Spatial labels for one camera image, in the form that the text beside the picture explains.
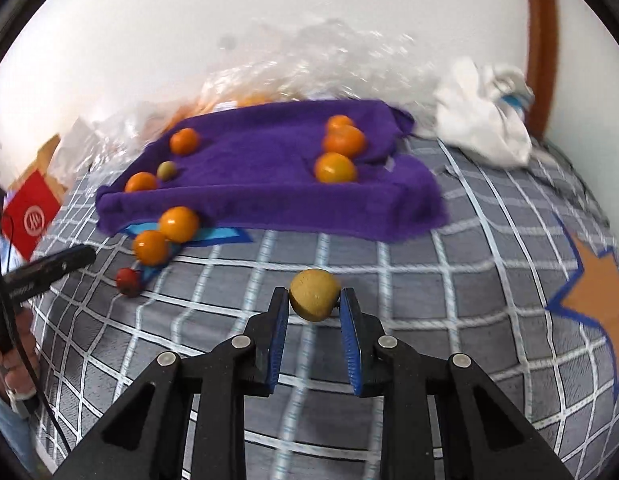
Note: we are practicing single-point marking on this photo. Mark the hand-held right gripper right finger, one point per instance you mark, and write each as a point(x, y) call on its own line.
point(350, 335)

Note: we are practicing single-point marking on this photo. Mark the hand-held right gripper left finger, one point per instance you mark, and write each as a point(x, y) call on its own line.
point(277, 330)

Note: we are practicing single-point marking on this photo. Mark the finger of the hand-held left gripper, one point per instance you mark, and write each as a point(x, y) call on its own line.
point(49, 267)

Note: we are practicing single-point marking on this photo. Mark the small yellow-green jujube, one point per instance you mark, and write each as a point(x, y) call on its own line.
point(313, 294)

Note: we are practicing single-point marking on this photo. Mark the orange mandarin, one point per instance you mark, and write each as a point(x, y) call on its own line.
point(141, 182)
point(151, 247)
point(345, 141)
point(339, 121)
point(335, 168)
point(184, 141)
point(179, 223)

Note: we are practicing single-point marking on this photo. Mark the purple towel lined tray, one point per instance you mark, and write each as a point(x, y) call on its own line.
point(269, 185)

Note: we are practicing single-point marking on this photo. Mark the small green jujube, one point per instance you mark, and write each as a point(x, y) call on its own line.
point(167, 170)

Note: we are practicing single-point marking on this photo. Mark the person's left forearm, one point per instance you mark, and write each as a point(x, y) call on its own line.
point(9, 430)

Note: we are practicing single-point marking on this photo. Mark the person's left hand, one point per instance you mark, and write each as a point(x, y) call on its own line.
point(19, 360)

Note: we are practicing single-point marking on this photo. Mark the red paper bag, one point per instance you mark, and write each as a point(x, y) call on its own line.
point(31, 215)

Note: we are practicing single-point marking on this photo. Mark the small red jujube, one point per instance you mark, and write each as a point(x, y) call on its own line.
point(128, 281)

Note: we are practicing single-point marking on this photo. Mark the grey checkered star blanket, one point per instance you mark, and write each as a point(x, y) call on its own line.
point(439, 285)

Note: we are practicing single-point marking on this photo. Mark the cardboard box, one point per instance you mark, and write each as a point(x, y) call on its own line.
point(44, 155)

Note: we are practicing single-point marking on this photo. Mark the white plastic bag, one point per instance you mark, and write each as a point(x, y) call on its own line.
point(76, 142)

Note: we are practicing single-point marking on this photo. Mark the small clear plastic bag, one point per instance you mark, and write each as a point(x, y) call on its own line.
point(134, 125)

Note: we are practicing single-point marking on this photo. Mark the bagged oranges pile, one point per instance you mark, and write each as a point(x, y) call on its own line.
point(252, 100)

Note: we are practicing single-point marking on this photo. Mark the white crumpled cloth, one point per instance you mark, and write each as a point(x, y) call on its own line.
point(484, 115)

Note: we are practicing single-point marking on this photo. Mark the large clear plastic bag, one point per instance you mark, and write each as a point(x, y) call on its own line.
point(329, 55)

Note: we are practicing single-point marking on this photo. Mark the blue and white box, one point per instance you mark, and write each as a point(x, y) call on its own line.
point(519, 100)

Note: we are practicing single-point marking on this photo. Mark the brown wooden door frame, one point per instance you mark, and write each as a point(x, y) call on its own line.
point(539, 45)

